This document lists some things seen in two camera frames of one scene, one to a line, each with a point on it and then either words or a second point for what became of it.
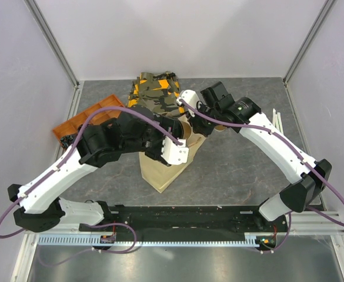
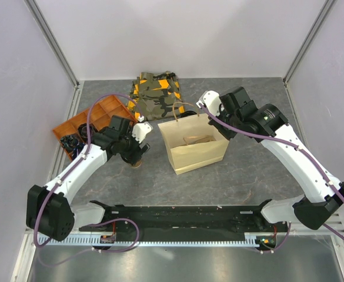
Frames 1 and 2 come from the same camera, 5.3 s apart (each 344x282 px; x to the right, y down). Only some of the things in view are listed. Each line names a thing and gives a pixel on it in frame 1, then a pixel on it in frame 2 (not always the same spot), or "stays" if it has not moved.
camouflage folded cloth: (159, 91) stays
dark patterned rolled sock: (66, 140) stays
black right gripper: (197, 127) to (229, 135)
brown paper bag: (160, 175) to (193, 143)
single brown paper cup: (187, 130) to (137, 164)
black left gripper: (156, 155) to (132, 157)
